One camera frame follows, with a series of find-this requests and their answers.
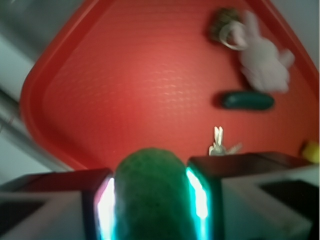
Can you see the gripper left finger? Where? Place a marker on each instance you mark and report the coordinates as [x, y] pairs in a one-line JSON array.
[[74, 205]]

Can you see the dark green capsule toy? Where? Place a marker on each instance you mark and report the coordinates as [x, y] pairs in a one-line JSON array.
[[247, 100]]

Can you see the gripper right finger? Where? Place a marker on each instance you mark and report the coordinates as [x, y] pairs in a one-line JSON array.
[[256, 196]]

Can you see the brown rock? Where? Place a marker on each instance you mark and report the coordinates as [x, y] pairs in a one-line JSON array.
[[220, 18]]

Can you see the pink plush rabbit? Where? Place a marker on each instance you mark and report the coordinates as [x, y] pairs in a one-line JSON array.
[[265, 68]]

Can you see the bunch of silver keys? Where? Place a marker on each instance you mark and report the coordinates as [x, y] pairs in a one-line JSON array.
[[217, 148]]

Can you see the red plastic tray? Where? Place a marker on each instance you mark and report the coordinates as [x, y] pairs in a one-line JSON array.
[[123, 75]]

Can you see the yellow sponge block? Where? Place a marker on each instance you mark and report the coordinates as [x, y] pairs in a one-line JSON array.
[[311, 151]]

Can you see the green textured ball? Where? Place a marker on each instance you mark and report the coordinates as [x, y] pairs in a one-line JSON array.
[[152, 197]]

